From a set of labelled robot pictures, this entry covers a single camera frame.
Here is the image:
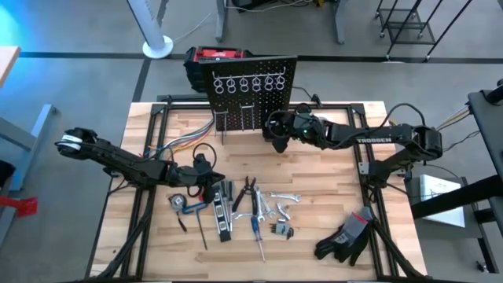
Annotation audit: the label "black metal rack cart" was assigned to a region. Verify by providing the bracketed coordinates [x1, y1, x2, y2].
[374, 0, 475, 64]

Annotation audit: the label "blue T-handle hex key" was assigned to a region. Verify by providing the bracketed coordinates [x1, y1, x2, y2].
[181, 201, 211, 252]

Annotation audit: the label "grey desk leg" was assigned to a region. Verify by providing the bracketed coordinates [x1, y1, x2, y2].
[332, 0, 350, 46]
[215, 0, 230, 44]

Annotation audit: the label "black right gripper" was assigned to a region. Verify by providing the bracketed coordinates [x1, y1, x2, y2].
[272, 102, 318, 154]

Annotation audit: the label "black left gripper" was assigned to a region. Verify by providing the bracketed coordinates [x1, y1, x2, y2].
[172, 152, 226, 204]

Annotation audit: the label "grey handle screwdriver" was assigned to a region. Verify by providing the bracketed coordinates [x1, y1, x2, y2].
[227, 179, 236, 234]
[218, 179, 230, 205]

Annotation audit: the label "black grey work glove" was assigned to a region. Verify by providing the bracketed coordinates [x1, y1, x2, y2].
[314, 230, 349, 262]
[332, 206, 375, 267]

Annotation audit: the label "grey tape measure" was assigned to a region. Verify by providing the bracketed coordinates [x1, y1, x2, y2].
[167, 193, 189, 233]

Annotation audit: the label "black wire stripper pliers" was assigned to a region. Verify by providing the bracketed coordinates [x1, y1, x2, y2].
[231, 175, 259, 216]

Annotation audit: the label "grey hex key set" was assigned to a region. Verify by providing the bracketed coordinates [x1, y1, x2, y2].
[268, 219, 296, 241]

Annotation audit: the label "black equipment stand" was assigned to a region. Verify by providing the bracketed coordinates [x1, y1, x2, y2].
[409, 77, 503, 276]

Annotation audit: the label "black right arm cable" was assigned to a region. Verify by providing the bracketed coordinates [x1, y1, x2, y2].
[381, 101, 428, 133]

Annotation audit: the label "white tower fan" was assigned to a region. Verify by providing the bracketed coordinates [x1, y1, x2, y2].
[126, 0, 174, 61]

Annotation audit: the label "black torpedo level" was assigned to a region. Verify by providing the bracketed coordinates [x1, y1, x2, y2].
[211, 187, 234, 244]

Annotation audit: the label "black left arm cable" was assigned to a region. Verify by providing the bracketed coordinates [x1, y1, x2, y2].
[191, 141, 218, 171]

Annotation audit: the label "black power cable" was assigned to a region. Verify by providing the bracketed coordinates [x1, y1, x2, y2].
[292, 85, 325, 108]

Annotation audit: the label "red plastic object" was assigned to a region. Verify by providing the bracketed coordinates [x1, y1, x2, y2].
[0, 195, 39, 219]

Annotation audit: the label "white paper booklet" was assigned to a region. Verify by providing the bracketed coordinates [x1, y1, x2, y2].
[417, 174, 468, 230]

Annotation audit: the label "wooden table top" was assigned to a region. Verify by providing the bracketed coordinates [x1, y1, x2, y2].
[0, 45, 22, 88]

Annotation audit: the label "yellow grey cable bundle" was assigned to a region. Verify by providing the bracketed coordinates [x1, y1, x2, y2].
[431, 105, 483, 158]

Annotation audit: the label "multicoloured ribbon cable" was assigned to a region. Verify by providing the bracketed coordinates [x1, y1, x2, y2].
[147, 116, 216, 158]

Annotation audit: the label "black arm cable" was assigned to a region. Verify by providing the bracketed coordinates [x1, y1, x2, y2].
[191, 141, 218, 171]
[381, 101, 428, 133]

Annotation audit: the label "red black toolbox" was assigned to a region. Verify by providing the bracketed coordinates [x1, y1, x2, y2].
[183, 46, 247, 94]

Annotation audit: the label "chrome double peg hook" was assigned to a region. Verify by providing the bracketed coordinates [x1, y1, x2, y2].
[238, 104, 255, 134]
[213, 110, 229, 146]

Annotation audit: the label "grey metal bench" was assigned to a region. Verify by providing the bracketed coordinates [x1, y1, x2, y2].
[0, 103, 61, 247]

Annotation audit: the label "black pegboard bin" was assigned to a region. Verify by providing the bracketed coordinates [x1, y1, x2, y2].
[260, 113, 276, 143]

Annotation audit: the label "chrome ring tool rack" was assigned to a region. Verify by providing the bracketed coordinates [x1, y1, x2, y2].
[211, 66, 288, 95]

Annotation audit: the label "grey side table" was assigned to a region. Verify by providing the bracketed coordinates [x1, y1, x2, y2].
[403, 175, 487, 241]

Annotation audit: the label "blue handle screwdriver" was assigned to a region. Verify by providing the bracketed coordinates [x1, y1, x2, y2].
[250, 215, 267, 263]

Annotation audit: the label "black metal pegboard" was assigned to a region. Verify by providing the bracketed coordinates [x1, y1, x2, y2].
[198, 54, 299, 134]

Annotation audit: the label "black aluminium table frame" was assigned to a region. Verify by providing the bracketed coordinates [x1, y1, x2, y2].
[85, 94, 430, 283]

